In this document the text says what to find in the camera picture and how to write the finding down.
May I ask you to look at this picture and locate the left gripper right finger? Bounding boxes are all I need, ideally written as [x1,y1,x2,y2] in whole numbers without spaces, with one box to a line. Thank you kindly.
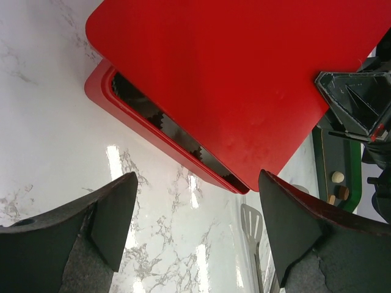
[258,170,390,292]

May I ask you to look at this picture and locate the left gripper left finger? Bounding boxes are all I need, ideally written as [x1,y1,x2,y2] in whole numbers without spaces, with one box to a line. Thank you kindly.
[1,172,138,292]

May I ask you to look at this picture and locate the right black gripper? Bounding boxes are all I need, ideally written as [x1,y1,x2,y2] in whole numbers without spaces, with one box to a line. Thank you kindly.
[315,36,390,170]

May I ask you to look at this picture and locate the metal tongs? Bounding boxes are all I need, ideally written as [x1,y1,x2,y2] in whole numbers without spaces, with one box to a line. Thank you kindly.
[240,203,264,292]

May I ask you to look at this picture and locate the red box lid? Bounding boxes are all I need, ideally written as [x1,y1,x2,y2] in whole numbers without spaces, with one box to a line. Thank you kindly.
[86,1,390,191]

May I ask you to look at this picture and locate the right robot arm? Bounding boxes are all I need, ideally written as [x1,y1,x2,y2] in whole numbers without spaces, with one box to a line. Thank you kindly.
[313,33,390,223]

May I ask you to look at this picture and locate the tan square chocolate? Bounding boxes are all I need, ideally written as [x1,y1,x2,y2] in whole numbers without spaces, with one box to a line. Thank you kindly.
[327,195,336,205]

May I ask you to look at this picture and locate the brown square chocolate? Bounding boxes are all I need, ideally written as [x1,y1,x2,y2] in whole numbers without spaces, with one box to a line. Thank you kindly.
[336,186,349,201]

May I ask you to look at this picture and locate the round cream swirl chocolate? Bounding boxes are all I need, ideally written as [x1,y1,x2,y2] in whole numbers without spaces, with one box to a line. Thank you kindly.
[331,171,345,184]

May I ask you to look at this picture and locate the red chocolate box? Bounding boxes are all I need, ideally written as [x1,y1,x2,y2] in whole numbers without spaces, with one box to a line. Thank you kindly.
[84,59,250,195]

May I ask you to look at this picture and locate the dark green tray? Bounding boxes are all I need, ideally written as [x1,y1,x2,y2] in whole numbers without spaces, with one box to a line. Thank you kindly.
[312,127,362,212]

